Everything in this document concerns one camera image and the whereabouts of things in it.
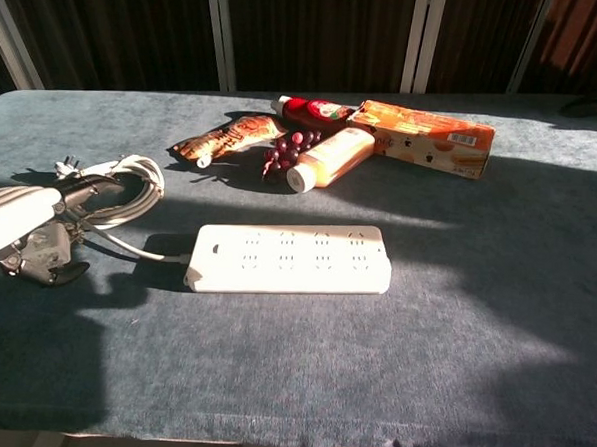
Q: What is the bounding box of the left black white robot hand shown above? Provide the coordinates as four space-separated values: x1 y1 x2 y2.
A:
0 169 127 291

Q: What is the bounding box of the white power strip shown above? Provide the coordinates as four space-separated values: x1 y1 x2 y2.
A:
183 216 395 303

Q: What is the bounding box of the brown snack bag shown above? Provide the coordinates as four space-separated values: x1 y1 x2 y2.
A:
168 109 288 174

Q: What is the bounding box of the dark red grape bunch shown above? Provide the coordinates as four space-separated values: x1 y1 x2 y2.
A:
261 128 323 184

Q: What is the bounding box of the red ketchup bottle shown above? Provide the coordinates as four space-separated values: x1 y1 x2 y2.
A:
268 94 359 135

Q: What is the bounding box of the white orange drink bottle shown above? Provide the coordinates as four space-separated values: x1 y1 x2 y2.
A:
284 124 378 197

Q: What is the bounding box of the blue grey table cloth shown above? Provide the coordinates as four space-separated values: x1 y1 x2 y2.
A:
0 65 597 447

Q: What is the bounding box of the orange cardboard box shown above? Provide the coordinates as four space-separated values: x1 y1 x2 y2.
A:
343 98 497 182

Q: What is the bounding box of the white cable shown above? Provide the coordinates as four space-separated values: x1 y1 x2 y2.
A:
49 150 201 264

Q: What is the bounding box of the white screen frame post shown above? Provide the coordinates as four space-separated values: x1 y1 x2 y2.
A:
399 0 444 96
199 0 241 93
0 0 49 91

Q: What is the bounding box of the grey screen frame post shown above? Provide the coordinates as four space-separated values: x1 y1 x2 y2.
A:
507 0 553 95

